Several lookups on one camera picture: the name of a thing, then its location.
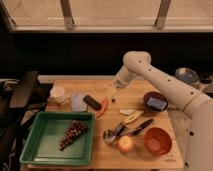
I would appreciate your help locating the dark small object on ledge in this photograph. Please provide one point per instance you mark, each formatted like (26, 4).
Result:
(205, 78)

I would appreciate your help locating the orange carrot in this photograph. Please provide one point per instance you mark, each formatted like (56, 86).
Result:
(104, 107)

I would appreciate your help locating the orange bowl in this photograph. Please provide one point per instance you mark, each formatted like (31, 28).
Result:
(157, 141)

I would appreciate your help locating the black-handled knife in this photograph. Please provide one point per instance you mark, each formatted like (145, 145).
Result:
(138, 129)

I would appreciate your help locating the grey metal dish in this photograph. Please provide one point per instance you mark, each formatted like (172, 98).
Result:
(186, 75)

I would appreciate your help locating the bunch of dark grapes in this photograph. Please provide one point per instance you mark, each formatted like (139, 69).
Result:
(75, 130)

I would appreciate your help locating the blue sponge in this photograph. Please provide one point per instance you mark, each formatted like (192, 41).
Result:
(156, 104)

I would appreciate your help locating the dark bowl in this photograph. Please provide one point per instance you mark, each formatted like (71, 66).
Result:
(156, 95)

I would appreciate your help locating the yellow-red apple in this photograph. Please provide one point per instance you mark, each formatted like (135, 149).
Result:
(125, 144)

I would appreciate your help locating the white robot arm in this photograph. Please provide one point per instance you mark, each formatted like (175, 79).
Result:
(194, 103)

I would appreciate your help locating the metal ice cream scoop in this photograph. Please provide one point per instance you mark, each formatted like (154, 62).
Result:
(109, 136)

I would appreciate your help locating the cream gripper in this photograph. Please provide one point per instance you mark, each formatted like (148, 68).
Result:
(111, 92)

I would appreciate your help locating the green plastic tray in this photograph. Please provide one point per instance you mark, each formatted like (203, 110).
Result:
(42, 146)

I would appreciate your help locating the white paper cup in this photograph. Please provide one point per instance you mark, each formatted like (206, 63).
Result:
(57, 93)

